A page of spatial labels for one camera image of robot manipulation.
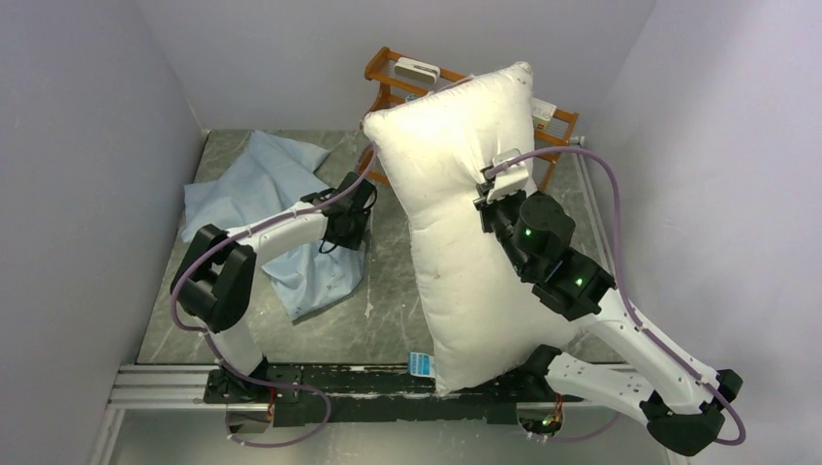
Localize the light blue pillowcase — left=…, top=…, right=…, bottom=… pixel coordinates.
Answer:
left=180, top=131, right=364, bottom=321

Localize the white red carton box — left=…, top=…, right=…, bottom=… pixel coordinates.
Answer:
left=531, top=98, right=557, bottom=132

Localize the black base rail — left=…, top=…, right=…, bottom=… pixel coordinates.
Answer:
left=203, top=363, right=556, bottom=427

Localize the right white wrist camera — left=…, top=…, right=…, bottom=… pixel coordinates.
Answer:
left=474, top=148, right=530, bottom=209

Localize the white pillow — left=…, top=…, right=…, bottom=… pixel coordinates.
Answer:
left=363, top=61, right=578, bottom=396

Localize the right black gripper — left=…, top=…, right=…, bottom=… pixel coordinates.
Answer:
left=474, top=181, right=534, bottom=279

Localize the white eraser box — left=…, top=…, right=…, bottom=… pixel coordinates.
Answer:
left=394, top=56, right=441, bottom=85

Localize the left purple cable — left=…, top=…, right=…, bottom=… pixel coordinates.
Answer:
left=169, top=143, right=332, bottom=450

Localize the orange wooden shelf rack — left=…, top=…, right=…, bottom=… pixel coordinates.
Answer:
left=359, top=47, right=578, bottom=198

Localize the blue white pillow label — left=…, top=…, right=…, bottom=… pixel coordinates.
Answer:
left=407, top=352, right=436, bottom=379

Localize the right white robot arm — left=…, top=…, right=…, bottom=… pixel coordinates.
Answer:
left=474, top=184, right=743, bottom=456

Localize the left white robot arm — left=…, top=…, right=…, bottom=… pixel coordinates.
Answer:
left=170, top=172, right=377, bottom=404

